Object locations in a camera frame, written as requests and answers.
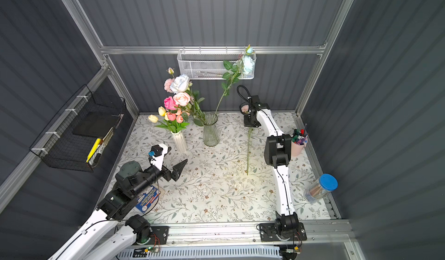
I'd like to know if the pale pink rose stem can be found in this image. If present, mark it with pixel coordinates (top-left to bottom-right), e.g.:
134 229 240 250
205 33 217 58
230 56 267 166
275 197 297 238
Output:
241 104 253 175

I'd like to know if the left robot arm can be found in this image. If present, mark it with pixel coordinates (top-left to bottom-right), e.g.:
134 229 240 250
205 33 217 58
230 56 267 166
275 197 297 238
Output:
50 144 188 260

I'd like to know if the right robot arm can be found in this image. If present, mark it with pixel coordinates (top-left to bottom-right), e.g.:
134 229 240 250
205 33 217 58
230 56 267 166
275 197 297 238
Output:
240 94 299 240

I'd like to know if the white ribbed ceramic vase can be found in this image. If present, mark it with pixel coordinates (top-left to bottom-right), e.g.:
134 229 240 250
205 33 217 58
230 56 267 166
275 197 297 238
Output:
172 131 187 153

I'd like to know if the clear ribbed glass vase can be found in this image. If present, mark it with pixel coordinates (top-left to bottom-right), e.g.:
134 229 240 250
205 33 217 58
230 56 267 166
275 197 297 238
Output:
203 112 220 147

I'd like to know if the tulip bouquet pink and yellow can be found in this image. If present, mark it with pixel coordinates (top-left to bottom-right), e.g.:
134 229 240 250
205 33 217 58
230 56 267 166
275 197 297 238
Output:
148 96 190 134

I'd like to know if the blue illustrated book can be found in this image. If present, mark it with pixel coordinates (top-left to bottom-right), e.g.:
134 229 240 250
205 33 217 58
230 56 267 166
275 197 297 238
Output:
135 186 162 214

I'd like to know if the pink pen bucket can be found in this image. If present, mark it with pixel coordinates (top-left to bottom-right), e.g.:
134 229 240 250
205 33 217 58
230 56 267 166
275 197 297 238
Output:
291 124 308 158

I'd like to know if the light blue rose stem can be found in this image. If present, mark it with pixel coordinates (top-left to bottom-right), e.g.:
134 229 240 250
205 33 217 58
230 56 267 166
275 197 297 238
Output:
214 45 256 115

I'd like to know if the yellow marker in basket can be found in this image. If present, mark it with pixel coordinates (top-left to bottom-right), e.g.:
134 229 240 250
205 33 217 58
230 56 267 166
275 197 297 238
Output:
86 138 103 163

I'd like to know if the white rose stem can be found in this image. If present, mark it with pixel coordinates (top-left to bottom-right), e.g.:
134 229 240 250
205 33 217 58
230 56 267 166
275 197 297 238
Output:
163 68 205 127

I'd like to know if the black notebook in basket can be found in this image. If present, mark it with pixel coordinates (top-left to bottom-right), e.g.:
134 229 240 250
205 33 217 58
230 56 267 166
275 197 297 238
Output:
73 112 121 139

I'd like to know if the clear jar blue lid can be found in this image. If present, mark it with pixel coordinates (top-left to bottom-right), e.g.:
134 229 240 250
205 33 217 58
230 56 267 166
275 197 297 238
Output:
304 174 338 204

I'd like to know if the white mesh wall basket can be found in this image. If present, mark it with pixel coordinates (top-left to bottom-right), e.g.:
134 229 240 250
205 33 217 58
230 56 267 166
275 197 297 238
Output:
177 47 257 80

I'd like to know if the black wire wall basket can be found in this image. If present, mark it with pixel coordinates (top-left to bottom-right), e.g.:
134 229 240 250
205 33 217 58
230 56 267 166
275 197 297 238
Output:
30 86 126 173

